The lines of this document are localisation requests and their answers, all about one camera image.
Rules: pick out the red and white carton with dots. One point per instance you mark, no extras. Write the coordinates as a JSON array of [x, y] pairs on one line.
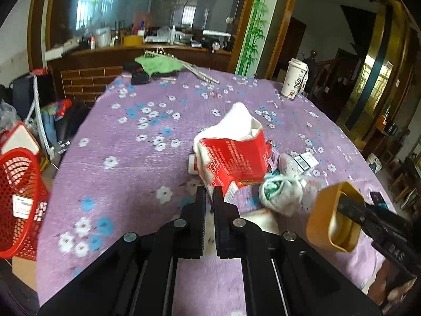
[[236, 161]]

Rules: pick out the white box with barcode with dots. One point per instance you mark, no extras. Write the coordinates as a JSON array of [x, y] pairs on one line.
[[306, 161]]

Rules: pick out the white bucket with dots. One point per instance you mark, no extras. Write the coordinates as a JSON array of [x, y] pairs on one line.
[[374, 164]]

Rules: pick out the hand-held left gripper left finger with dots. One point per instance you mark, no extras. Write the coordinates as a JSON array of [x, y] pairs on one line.
[[201, 223]]

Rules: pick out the white printed tumbler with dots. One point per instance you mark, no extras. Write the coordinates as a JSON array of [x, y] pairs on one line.
[[293, 80]]

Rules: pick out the colourful printed bag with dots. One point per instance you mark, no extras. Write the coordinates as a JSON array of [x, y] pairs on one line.
[[57, 108]]

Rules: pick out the gold framed glass door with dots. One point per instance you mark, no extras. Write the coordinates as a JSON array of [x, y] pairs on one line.
[[375, 72]]

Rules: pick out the etched glass partition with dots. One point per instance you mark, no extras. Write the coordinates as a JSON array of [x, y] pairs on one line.
[[148, 3]]

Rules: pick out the knotted clear plastic bag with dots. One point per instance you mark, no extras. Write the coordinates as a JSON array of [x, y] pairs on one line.
[[286, 197]]

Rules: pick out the dark shopping bag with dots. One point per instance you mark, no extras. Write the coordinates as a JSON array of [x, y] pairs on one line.
[[24, 93]]

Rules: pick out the bamboo painted pillar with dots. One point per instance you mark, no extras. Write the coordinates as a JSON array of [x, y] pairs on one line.
[[259, 23]]

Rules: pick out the yellow plastic cup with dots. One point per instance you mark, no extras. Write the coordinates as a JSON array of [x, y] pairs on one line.
[[320, 217]]

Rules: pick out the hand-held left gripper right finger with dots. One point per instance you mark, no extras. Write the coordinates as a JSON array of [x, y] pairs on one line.
[[217, 223]]

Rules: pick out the purple floral tablecloth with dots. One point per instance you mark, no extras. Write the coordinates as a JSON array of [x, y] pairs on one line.
[[131, 158]]

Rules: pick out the white lidded container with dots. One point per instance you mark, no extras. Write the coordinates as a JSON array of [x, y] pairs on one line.
[[102, 38]]

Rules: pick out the white box with red rim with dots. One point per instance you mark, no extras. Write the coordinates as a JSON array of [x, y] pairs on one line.
[[23, 140]]

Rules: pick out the person's right hand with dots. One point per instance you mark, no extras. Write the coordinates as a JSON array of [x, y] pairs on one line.
[[384, 283]]

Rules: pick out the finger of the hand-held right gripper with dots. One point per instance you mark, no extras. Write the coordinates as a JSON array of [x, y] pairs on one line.
[[378, 199], [353, 210]]

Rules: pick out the white spray bottle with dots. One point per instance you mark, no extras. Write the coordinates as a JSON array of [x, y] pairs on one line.
[[191, 166]]

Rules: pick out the red plastic basket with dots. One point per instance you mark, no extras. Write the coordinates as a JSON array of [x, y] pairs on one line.
[[19, 204]]

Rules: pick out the wooden counter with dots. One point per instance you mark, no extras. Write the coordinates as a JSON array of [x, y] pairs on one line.
[[98, 62]]

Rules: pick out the white tissue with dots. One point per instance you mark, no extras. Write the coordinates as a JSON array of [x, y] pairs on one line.
[[263, 220]]

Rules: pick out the green cloth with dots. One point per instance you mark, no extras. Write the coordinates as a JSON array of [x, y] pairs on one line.
[[158, 64]]

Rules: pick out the black wallet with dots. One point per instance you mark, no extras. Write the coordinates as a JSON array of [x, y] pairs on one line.
[[140, 78]]

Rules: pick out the white twisted pole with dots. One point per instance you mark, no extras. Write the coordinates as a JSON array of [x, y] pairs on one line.
[[37, 115]]

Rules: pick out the small white bottle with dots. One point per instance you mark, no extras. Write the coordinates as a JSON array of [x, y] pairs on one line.
[[92, 43]]

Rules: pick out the yellow box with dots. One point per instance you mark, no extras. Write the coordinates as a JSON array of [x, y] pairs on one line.
[[133, 40]]

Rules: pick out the clear crumpled plastic bag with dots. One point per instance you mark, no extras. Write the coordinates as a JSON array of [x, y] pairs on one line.
[[5, 115]]

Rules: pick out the bundle of pale rods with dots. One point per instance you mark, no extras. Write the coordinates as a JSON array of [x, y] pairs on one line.
[[200, 72]]

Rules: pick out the dark carved stair post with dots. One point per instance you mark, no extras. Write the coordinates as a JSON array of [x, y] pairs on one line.
[[312, 62]]

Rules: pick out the dark wooden door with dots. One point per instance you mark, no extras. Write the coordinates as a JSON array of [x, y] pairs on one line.
[[297, 46]]

